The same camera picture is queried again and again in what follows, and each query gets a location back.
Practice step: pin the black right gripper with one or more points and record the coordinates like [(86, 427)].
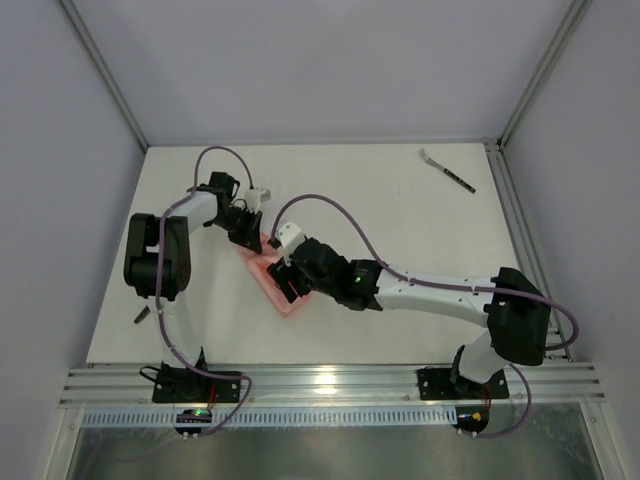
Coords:
[(291, 277)]

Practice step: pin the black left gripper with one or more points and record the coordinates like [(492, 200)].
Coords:
[(247, 231)]

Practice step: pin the pink satin napkin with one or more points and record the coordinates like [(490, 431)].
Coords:
[(257, 264)]

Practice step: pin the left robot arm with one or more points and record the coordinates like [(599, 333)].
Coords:
[(157, 262)]

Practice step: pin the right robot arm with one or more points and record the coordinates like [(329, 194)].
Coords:
[(507, 306)]

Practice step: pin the metal fork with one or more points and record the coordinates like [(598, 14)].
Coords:
[(447, 172)]

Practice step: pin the left controller board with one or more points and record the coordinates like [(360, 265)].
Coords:
[(192, 422)]

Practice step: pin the controller board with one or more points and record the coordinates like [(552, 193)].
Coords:
[(471, 420), (192, 422)]

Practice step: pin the right controller board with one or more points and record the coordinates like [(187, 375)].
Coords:
[(471, 420)]

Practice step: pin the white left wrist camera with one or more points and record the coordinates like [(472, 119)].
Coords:
[(255, 198)]

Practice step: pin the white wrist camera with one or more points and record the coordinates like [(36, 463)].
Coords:
[(255, 198), (289, 237)]

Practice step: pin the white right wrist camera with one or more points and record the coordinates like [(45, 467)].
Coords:
[(289, 237)]

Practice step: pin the slotted cable duct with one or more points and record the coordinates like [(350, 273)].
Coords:
[(268, 417)]

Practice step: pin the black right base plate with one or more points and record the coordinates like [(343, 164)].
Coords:
[(436, 383)]

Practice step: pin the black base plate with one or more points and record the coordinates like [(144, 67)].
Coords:
[(184, 386), (436, 383)]

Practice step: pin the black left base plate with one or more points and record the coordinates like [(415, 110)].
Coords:
[(184, 386)]

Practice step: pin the aluminium right side rail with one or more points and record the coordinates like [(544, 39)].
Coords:
[(523, 243)]

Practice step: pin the aluminium rail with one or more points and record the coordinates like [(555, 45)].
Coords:
[(333, 385), (523, 243)]

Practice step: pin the aluminium front rail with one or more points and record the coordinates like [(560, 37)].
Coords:
[(333, 385)]

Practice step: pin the left frame post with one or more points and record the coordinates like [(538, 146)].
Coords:
[(98, 62)]

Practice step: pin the frame post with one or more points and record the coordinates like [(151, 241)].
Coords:
[(98, 62), (551, 55)]

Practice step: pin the right frame post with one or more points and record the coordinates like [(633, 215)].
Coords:
[(551, 55)]

